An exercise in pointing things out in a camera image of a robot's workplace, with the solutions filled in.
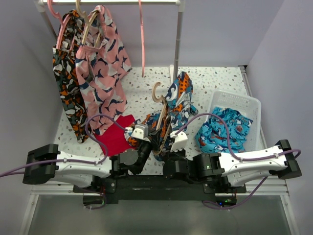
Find white clothes rack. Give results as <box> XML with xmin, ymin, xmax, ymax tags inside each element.
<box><xmin>34</xmin><ymin>0</ymin><xmax>186</xmax><ymax>86</ymax></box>

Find light blue shark shorts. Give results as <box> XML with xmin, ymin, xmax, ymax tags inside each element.
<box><xmin>195</xmin><ymin>107</ymin><xmax>253</xmax><ymax>153</ymax></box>

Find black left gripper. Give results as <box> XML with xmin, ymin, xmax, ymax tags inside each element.
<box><xmin>135</xmin><ymin>127</ymin><xmax>161</xmax><ymax>174</ymax></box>

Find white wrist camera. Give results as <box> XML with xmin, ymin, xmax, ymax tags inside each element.
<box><xmin>124</xmin><ymin>124</ymin><xmax>150</xmax><ymax>142</ymax></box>
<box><xmin>170</xmin><ymin>132</ymin><xmax>188</xmax><ymax>152</ymax></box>

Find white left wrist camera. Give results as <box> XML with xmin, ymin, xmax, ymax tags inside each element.
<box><xmin>124</xmin><ymin>124</ymin><xmax>150</xmax><ymax>142</ymax></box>

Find wooden hanger with shorts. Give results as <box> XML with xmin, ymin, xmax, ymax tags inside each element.
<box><xmin>75</xmin><ymin>0</ymin><xmax>100</xmax><ymax>45</ymax></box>

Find black orange camo shorts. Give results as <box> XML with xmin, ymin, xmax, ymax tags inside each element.
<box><xmin>52</xmin><ymin>14</ymin><xmax>88</xmax><ymax>143</ymax></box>

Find pink hanger far left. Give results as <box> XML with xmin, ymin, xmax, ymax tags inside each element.
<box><xmin>47</xmin><ymin>0</ymin><xmax>78</xmax><ymax>53</ymax></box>

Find pink shark shorts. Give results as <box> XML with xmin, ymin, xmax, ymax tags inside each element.
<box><xmin>75</xmin><ymin>5</ymin><xmax>132</xmax><ymax>135</ymax></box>

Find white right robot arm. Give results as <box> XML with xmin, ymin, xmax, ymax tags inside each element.
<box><xmin>162</xmin><ymin>140</ymin><xmax>302</xmax><ymax>192</ymax></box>

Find white plastic basket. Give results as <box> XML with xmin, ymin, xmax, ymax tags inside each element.
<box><xmin>207</xmin><ymin>90</ymin><xmax>261</xmax><ymax>151</ymax></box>

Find navy orange pirate shorts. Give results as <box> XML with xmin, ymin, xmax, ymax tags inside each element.
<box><xmin>131</xmin><ymin>71</ymin><xmax>198</xmax><ymax>161</ymax></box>

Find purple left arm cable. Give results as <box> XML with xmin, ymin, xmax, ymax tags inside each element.
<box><xmin>0</xmin><ymin>114</ymin><xmax>133</xmax><ymax>210</ymax></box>

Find red folded cloth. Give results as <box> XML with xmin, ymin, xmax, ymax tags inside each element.
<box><xmin>95</xmin><ymin>115</ymin><xmax>135</xmax><ymax>157</ymax></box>

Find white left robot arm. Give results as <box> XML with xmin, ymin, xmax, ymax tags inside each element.
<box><xmin>22</xmin><ymin>141</ymin><xmax>152</xmax><ymax>192</ymax></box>

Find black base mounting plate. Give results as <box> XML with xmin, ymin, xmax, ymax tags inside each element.
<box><xmin>73</xmin><ymin>175</ymin><xmax>246</xmax><ymax>206</ymax></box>

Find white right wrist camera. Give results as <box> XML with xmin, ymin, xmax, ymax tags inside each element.
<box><xmin>170</xmin><ymin>132</ymin><xmax>188</xmax><ymax>152</ymax></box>

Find beige wooden hanger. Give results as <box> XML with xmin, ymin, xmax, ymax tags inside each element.
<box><xmin>152</xmin><ymin>82</ymin><xmax>171</xmax><ymax>155</ymax></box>

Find pink empty hanger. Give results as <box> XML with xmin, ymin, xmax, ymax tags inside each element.
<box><xmin>138</xmin><ymin>0</ymin><xmax>145</xmax><ymax>77</ymax></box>

